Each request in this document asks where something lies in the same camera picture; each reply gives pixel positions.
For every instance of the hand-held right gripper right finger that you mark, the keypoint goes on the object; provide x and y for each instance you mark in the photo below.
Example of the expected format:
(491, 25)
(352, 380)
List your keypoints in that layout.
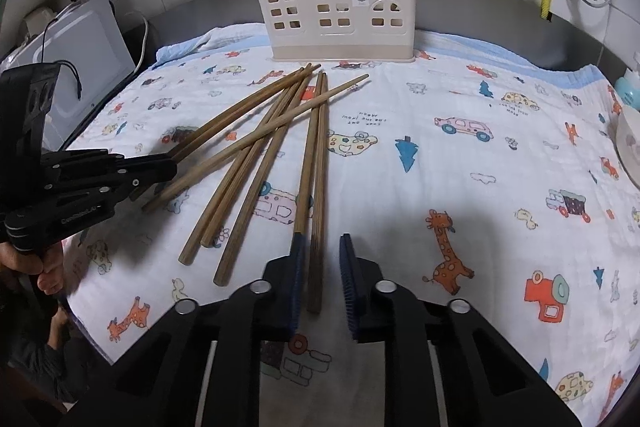
(347, 277)

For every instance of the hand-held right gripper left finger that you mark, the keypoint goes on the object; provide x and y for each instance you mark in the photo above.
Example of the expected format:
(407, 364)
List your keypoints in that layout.
(298, 267)

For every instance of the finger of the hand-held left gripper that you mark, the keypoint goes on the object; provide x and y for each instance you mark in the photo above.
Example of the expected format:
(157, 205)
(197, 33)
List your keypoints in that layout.
(100, 191)
(150, 166)

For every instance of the brown wooden chopstick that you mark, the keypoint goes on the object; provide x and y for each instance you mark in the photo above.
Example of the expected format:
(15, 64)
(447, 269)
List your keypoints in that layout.
(225, 125)
(318, 207)

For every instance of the bunch of wooden chopsticks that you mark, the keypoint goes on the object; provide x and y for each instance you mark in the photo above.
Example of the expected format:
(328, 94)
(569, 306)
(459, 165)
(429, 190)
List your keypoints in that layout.
(260, 140)

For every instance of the person's left hand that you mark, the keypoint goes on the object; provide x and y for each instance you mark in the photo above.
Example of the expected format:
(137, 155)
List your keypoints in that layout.
(15, 259)

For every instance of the white microwave oven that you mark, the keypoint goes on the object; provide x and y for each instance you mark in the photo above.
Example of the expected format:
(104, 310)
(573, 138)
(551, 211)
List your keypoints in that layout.
(85, 42)

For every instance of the white kettle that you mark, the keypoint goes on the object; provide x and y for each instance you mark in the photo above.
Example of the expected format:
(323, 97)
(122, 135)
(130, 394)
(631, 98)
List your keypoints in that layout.
(37, 19)

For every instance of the white cartoon printed cloth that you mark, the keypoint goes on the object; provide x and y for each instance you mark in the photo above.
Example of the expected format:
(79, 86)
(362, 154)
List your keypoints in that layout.
(450, 187)

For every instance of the person's dark clothing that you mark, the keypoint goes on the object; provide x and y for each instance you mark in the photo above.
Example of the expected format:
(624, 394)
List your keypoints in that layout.
(35, 357)

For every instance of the white ceramic bowl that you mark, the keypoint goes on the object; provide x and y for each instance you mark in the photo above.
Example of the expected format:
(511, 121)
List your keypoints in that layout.
(629, 147)

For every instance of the light blue bottle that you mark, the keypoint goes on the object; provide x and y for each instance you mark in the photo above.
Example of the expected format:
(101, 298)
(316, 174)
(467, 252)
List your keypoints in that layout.
(629, 89)

